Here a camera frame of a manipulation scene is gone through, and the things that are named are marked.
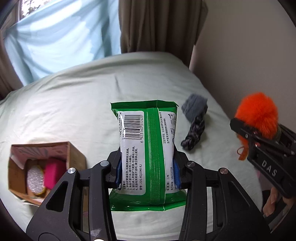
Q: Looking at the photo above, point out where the orange fluffy pompom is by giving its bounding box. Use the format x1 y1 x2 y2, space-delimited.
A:
234 92 280 161

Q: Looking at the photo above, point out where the left brown curtain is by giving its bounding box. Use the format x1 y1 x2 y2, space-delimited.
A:
0 29 24 98

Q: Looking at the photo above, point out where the light blue hanging cloth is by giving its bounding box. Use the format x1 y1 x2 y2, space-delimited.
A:
4 1 121 86

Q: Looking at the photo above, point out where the black patterned cloth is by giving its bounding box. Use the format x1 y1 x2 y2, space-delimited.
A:
181 111 205 151

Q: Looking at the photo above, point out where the person right hand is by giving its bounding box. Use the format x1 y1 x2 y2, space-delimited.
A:
263 187 279 216

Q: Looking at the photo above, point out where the round silver glitter purse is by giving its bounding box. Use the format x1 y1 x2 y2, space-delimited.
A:
27 165 46 196

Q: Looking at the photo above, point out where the right brown curtain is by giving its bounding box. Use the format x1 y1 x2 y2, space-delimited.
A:
118 0 208 66

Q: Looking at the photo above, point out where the grey knitted cloth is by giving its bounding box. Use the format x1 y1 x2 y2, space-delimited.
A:
181 94 208 123

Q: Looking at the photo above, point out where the green wet wipes pack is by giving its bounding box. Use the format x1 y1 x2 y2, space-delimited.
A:
109 100 187 212

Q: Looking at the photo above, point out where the open cardboard box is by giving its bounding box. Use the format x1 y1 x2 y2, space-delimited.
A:
8 142 86 206

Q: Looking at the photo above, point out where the brown curtain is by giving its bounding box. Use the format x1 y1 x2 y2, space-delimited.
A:
0 29 24 98
118 0 208 66

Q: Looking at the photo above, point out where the window with tree view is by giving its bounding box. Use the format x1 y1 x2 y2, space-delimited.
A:
20 0 39 19

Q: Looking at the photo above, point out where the pale green bed sheet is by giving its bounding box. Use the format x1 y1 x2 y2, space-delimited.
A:
1 52 262 240

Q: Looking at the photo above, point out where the pink fabric pouch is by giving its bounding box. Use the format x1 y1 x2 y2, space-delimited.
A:
44 158 66 189

